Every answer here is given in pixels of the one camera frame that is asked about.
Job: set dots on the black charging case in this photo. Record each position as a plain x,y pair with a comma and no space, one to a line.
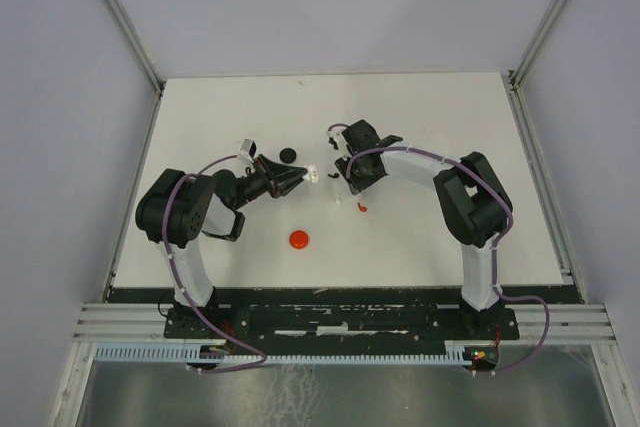
288,155

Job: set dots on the white charging case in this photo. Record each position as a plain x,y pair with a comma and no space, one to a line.
311,174

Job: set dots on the left aluminium frame post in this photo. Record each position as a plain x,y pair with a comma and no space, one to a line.
119,16

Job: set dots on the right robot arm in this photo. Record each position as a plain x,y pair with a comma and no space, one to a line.
474,204

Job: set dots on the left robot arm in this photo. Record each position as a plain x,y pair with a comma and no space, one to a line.
179,208

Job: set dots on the orange charging case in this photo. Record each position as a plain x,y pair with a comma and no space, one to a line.
299,239

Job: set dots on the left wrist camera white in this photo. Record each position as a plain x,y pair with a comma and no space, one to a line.
247,151

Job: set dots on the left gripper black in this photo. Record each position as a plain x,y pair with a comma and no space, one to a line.
288,176

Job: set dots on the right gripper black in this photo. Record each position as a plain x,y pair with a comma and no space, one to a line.
355,183

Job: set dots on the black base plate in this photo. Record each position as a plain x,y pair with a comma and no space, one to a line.
342,321

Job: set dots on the aluminium frame post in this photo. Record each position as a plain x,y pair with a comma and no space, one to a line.
534,49
119,16

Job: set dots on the right aluminium frame post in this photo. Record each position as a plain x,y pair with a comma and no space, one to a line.
534,49

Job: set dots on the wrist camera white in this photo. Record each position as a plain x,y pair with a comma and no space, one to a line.
247,151
336,139

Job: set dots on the aluminium front rail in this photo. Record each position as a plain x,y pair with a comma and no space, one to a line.
586,324

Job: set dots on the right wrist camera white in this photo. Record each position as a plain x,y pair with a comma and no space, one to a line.
336,139

